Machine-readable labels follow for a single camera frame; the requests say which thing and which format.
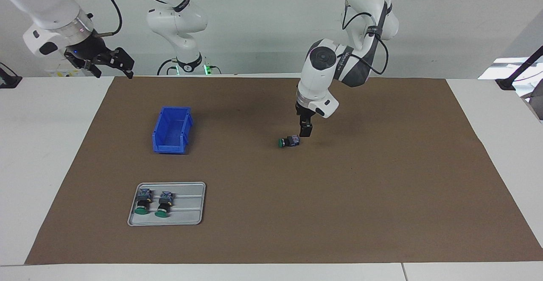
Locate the black right base cable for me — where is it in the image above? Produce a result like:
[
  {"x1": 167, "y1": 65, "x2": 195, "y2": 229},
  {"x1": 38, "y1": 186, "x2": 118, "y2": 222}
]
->
[{"x1": 157, "y1": 58, "x2": 179, "y2": 76}]

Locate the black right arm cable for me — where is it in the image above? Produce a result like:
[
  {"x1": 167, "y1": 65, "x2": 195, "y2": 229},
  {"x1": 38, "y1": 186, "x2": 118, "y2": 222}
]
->
[{"x1": 91, "y1": 0, "x2": 168, "y2": 37}]

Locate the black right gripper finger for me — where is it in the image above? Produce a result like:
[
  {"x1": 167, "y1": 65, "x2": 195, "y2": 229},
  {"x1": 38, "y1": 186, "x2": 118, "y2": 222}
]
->
[
  {"x1": 102, "y1": 48, "x2": 135, "y2": 79},
  {"x1": 64, "y1": 50, "x2": 102, "y2": 79}
]

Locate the black angled stand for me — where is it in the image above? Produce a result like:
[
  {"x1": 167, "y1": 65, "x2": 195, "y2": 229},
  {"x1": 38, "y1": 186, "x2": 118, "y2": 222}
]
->
[{"x1": 495, "y1": 45, "x2": 543, "y2": 91}]

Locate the brown paper mat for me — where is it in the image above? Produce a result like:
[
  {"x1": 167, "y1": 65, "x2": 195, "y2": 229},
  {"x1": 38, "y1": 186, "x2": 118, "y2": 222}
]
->
[{"x1": 25, "y1": 76, "x2": 543, "y2": 265}]

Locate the blue plastic bin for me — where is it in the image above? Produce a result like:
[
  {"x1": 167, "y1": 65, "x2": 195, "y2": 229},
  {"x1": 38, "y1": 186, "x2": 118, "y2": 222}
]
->
[{"x1": 152, "y1": 106, "x2": 194, "y2": 155}]

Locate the grey chair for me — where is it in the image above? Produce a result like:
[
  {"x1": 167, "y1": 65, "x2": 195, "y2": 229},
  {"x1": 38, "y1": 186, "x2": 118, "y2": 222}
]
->
[{"x1": 521, "y1": 91, "x2": 543, "y2": 121}]

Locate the grey metal tray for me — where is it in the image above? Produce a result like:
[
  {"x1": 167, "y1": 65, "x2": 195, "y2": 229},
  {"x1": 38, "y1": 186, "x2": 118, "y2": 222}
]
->
[{"x1": 127, "y1": 182, "x2": 207, "y2": 227}]

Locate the black table clamp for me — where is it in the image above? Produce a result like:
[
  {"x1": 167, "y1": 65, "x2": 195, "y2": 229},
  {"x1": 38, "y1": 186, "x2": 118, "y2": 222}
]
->
[{"x1": 0, "y1": 62, "x2": 22, "y2": 89}]

